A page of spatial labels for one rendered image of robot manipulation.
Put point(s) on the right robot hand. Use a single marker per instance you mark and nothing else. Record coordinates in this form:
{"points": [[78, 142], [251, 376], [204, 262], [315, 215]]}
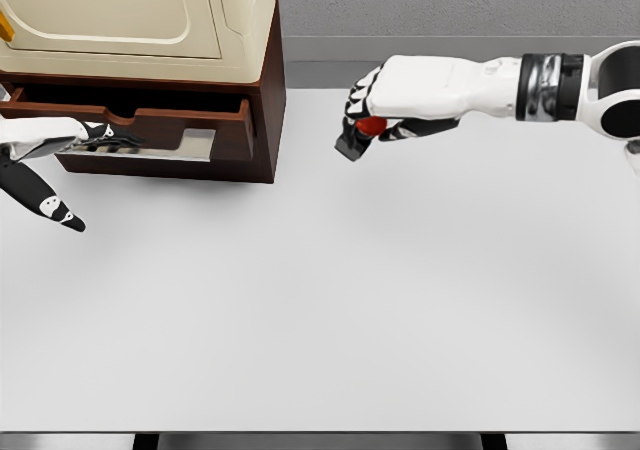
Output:
{"points": [[420, 85]]}

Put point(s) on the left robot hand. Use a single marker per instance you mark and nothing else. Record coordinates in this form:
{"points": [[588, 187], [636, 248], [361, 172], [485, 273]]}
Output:
{"points": [[35, 132]]}

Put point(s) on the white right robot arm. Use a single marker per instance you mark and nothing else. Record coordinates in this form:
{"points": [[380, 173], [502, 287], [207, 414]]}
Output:
{"points": [[550, 87]]}

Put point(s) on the brown cabinet with cream top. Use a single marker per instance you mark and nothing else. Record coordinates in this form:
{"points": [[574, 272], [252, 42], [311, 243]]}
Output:
{"points": [[267, 95]]}

